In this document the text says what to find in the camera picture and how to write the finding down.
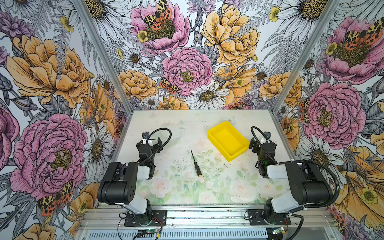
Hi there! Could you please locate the black screwdriver yellow tip handle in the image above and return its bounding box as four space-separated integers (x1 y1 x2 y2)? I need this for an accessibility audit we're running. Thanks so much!
191 150 202 177

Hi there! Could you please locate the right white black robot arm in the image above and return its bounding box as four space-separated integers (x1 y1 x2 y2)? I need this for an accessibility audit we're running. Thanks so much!
247 126 341 226

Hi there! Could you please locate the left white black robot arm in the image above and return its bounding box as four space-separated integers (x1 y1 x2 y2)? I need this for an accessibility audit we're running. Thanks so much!
97 132 163 226

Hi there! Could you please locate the yellow plastic bin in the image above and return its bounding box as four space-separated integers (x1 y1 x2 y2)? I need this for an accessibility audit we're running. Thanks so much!
207 121 250 162

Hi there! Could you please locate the left green circuit board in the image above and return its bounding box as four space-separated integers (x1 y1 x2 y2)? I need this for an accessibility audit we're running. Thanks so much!
136 229 160 238

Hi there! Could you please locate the green circuit board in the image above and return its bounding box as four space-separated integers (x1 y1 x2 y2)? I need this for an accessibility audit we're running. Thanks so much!
272 227 286 235
136 229 160 238

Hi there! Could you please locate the right green circuit board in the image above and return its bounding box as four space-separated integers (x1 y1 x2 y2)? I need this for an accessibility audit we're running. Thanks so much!
272 227 286 235

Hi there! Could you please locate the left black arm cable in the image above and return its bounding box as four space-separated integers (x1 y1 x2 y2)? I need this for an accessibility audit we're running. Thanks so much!
138 127 173 166

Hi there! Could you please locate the right black corrugated cable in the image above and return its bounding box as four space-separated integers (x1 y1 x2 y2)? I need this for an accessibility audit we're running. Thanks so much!
250 126 341 208

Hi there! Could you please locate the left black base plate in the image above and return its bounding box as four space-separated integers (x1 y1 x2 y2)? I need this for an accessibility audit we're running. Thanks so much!
124 210 168 227

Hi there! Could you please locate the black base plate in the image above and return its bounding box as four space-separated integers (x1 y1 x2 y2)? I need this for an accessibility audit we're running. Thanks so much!
247 209 291 226
124 210 168 227

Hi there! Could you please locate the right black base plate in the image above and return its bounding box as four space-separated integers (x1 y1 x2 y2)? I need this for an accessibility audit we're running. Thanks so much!
247 209 291 226

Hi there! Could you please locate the aluminium rail frame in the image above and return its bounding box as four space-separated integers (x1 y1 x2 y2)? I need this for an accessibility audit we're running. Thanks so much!
79 205 333 231

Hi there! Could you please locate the white vented cable duct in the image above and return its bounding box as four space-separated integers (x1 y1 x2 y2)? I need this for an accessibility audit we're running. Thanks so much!
84 228 268 240

